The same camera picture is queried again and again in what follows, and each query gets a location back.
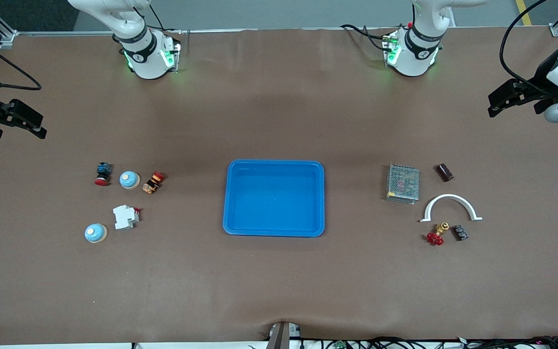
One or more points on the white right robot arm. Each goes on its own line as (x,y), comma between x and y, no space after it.
(148,58)

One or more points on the light blue call bell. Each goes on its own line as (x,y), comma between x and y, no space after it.
(129,180)
(96,233)

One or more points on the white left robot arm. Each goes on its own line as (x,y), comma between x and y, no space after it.
(412,58)

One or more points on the orange red rotary switch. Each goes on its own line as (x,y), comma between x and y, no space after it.
(152,184)

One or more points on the blue plastic tray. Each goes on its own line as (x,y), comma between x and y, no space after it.
(274,203)

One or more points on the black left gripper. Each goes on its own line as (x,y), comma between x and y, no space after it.
(542,79)

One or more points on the dark brown electrolytic capacitor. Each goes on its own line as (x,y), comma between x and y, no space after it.
(460,233)
(444,172)

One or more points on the red emergency stop button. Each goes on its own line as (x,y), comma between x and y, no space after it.
(103,170)

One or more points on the white circuit breaker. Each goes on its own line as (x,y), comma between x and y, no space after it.
(125,217)

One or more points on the white arched pipe clamp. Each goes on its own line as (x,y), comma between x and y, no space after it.
(450,197)

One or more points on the metal mesh power supply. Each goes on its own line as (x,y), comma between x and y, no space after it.
(403,183)

